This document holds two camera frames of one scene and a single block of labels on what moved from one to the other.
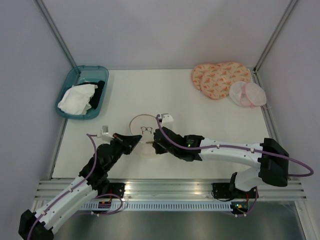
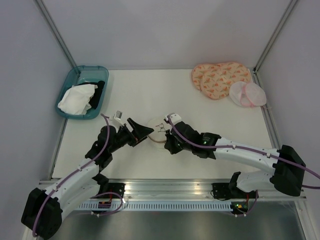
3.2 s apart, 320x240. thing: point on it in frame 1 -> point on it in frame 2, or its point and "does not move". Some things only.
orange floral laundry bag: (215, 79) does not move
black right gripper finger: (158, 136) -> (169, 137)
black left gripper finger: (130, 142) -> (140, 132)
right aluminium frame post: (275, 35) does not move
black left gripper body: (118, 145) -> (124, 137)
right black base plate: (223, 190) does not move
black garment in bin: (95, 99) does not move
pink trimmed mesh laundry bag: (247, 93) does not move
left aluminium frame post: (48, 19) does not move
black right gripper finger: (159, 148) -> (171, 145)
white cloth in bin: (76, 100) does not move
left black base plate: (116, 188) does not move
